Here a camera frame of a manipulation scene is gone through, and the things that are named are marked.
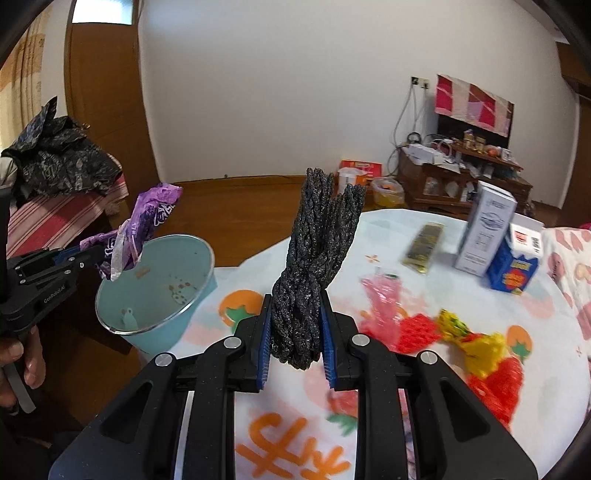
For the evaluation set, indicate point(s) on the printed white tablecloth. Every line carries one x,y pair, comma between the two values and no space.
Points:
249,277

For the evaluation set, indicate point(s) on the wooden door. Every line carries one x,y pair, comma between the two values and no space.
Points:
106,92

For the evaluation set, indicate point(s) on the red striped cloth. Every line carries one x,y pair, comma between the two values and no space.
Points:
55,217

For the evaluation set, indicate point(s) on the white orange paper bag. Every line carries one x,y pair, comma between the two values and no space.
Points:
355,177

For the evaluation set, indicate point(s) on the orange cardboard box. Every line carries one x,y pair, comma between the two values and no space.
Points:
369,168

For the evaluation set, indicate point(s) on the pink plastic bag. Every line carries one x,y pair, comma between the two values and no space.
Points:
385,300

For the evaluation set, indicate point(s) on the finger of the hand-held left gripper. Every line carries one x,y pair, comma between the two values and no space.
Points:
83,263
46,258

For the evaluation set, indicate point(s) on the white grey milk carton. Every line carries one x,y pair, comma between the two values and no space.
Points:
485,230

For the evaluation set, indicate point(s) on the teal trash bin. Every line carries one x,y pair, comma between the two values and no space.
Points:
157,277

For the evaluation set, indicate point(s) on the red foam fruit net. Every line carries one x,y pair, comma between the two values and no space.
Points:
501,387
418,330

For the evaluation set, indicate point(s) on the yellow printed plastic bag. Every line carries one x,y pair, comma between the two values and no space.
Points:
485,355

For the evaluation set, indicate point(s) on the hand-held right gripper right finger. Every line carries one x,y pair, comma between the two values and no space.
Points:
328,346

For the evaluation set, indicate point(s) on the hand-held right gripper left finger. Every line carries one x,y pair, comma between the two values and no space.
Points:
264,341

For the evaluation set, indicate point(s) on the wooden wardrobe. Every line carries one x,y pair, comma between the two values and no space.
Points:
577,138

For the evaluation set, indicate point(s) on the person's left hand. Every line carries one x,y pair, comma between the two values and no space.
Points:
34,364

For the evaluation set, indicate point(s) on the gold green snack packet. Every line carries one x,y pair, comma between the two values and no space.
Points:
424,247

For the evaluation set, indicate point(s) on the white flat box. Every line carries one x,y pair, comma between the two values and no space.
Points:
425,154

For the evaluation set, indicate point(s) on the beige curtain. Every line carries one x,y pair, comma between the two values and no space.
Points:
32,69

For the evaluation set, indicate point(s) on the wall outlet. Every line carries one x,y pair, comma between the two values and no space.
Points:
420,81

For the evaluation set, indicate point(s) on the dark printed cloth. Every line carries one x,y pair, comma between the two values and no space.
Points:
60,157

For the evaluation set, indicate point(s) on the blue drink carton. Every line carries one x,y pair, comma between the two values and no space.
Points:
512,272

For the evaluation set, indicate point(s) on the television with red white cloth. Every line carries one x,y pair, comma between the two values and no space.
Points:
466,99

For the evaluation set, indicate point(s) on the purple snack wrapper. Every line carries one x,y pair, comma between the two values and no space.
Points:
154,207

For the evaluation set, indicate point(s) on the heart print blanket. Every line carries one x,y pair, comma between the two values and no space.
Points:
570,258

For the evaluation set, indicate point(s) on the black television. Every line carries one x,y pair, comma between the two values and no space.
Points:
450,127

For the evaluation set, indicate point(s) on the yellow bin with plastic liner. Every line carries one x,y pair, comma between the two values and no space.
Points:
388,196

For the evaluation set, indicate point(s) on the wooden TV stand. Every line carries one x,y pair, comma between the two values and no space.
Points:
415,184

